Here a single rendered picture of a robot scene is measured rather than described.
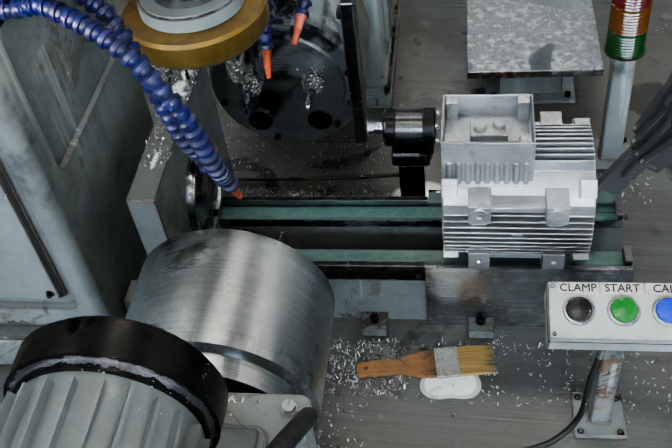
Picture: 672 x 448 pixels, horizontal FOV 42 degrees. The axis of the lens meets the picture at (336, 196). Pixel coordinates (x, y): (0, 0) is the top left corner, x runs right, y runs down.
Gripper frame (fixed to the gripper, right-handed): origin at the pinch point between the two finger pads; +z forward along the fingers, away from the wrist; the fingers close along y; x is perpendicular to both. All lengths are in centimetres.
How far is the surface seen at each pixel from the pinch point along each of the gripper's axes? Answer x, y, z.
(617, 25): 3.4, -33.8, -0.5
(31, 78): -72, 4, 19
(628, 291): 0.6, 17.0, 3.2
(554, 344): -4.4, 21.5, 11.3
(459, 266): -9.5, 1.7, 25.1
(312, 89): -35.7, -22.8, 25.2
